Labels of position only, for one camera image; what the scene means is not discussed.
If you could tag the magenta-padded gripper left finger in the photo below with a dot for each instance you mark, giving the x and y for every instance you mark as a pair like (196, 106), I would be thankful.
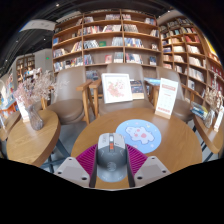
(71, 170)

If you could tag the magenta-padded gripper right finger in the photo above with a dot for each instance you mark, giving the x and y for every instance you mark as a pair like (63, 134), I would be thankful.
(151, 170)

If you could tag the grey computer mouse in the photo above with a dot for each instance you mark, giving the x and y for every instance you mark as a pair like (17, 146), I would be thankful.
(111, 160)

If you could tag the round light blue mouse pad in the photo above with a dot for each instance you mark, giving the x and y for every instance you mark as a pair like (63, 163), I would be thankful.
(141, 135)

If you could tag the oval wooden side table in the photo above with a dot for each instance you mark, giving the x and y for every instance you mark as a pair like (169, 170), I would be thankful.
(31, 141)

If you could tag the glass vase with pink flowers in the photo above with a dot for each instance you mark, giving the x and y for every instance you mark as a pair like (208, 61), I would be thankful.
(35, 120)

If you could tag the beige armchair with wooden arms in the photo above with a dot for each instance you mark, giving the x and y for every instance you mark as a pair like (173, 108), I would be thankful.
(183, 108)
(66, 106)
(136, 71)

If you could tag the wooden table with dark legs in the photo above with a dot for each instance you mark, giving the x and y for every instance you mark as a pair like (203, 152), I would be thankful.
(211, 136)

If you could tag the white and red standing sign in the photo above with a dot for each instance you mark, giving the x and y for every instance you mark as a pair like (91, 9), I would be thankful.
(166, 98)

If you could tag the small white sign card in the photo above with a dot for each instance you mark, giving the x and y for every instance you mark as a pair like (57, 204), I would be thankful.
(22, 111)
(219, 120)

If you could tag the stack of books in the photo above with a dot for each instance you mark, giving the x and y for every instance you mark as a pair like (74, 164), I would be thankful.
(199, 110)

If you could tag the glass vase with dried flowers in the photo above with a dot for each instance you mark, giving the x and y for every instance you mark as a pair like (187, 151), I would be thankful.
(210, 118)

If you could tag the dark cover book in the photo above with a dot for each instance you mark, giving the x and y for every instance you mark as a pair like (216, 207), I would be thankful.
(137, 88)

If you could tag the white framed pink flower picture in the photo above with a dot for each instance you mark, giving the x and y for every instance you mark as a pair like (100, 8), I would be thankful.
(116, 88)

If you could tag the light blue book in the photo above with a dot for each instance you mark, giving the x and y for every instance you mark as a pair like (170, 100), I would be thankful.
(152, 81)

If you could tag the distant wooden bookshelf unit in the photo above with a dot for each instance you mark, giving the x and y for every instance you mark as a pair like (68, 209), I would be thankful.
(26, 66)

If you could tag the curved wooden bookshelf unit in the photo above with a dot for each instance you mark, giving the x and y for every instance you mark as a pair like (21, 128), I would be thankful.
(193, 56)

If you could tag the wide wooden bookshelf unit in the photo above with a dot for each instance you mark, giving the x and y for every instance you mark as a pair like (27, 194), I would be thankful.
(106, 36)

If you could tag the white hanging ceiling panel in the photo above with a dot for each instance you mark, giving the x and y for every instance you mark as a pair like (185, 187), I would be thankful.
(38, 25)

